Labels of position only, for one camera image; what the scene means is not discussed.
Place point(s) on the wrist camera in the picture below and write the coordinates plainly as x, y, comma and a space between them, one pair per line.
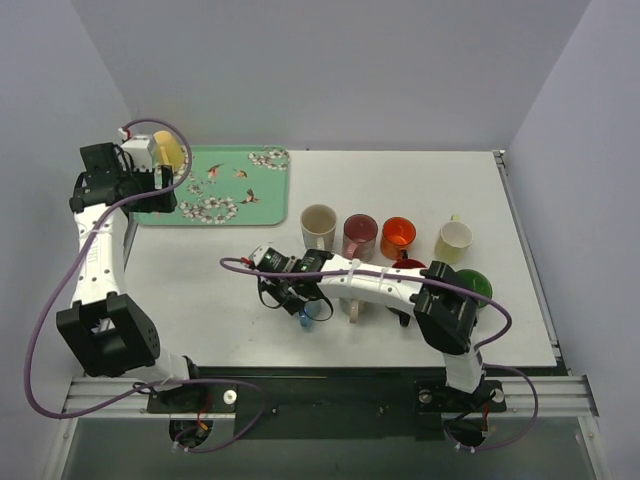
266, 259
141, 141

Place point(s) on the pink mug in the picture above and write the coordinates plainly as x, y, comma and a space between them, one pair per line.
359, 237

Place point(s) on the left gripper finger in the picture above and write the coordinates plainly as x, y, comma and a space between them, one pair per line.
157, 192
138, 159

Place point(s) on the large cream patterned mug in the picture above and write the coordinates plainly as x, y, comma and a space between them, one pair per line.
474, 280

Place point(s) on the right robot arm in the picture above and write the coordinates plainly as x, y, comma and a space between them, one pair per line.
433, 296

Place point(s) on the yellow mug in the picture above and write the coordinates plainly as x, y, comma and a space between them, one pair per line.
168, 151

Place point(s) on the green floral serving tray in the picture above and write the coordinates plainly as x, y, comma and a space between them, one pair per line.
230, 186

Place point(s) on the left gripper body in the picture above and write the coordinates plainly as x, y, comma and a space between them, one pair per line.
166, 177

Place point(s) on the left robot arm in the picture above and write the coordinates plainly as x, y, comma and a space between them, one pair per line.
108, 333

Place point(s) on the blue mug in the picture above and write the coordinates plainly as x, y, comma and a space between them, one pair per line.
310, 314

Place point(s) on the orange mug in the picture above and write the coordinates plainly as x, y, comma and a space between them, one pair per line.
398, 235

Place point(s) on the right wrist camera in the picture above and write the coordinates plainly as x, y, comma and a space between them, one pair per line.
266, 259

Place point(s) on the cream floral tall mug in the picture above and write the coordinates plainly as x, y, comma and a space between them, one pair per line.
318, 224

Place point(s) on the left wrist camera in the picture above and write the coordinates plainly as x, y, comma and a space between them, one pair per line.
141, 141

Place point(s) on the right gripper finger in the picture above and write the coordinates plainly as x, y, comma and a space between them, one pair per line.
277, 291
294, 304

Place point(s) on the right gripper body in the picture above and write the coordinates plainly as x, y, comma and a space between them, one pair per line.
286, 293

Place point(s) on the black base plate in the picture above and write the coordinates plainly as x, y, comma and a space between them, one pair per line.
327, 404

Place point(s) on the pale yellow-green mug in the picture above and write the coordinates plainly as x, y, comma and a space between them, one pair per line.
454, 239

